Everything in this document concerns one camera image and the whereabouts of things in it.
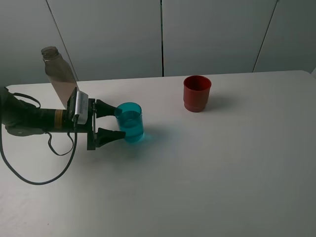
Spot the teal translucent plastic cup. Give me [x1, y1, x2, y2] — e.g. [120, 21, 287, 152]
[115, 102, 144, 143]

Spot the black camera cable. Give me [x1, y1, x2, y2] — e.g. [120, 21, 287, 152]
[0, 116, 79, 186]

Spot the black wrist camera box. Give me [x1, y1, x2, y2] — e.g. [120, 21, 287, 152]
[67, 87, 88, 124]

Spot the red plastic cup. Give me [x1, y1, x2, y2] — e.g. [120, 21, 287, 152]
[183, 75, 212, 113]

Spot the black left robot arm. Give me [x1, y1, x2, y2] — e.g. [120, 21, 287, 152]
[0, 87, 126, 150]

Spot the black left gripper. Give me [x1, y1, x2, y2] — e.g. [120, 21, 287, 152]
[63, 98, 126, 150]

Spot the clear brown plastic bottle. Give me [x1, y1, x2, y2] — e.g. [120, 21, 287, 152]
[41, 46, 78, 109]

